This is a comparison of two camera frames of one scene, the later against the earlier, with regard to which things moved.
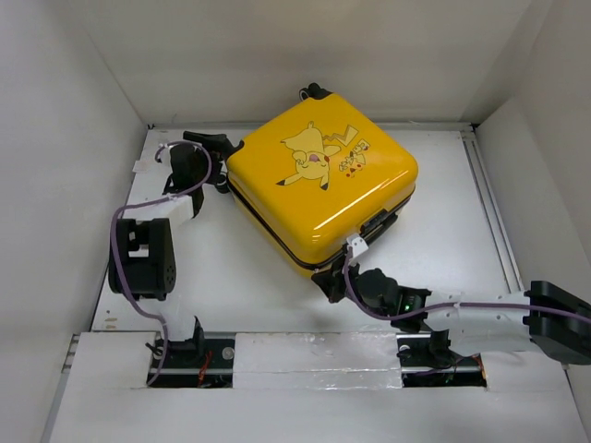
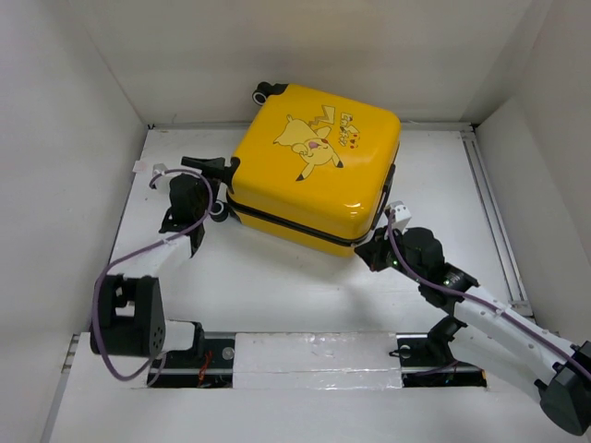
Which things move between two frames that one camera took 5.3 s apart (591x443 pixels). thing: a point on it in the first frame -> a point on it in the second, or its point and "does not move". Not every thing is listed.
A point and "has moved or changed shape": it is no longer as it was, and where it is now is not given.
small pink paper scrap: [140, 166] does not move
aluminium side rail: [476, 162] does not move
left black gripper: [215, 141] -> [211, 168]
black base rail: [417, 366] does not move
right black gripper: [331, 281] -> [371, 252]
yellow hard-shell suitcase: [317, 176] has moved or changed shape
